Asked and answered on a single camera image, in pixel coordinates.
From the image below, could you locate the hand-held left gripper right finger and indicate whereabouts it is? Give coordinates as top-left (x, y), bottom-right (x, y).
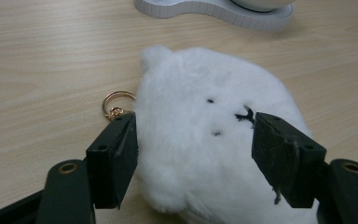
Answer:
top-left (251, 111), bottom-right (327, 209)

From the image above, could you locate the white round bowl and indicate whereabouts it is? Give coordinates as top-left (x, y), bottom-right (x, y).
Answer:
top-left (229, 0), bottom-right (296, 13)

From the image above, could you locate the white plush bear pouch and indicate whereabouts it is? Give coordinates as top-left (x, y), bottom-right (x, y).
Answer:
top-left (132, 45), bottom-right (320, 224)

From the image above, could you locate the gold key ring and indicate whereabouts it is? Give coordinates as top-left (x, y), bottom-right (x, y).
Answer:
top-left (102, 91), bottom-right (137, 122)

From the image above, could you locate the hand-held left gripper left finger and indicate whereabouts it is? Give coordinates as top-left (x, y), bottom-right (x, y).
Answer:
top-left (85, 111), bottom-right (140, 210)

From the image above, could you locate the white ribbed curved tray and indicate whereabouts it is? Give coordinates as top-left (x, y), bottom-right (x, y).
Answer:
top-left (133, 0), bottom-right (295, 32)

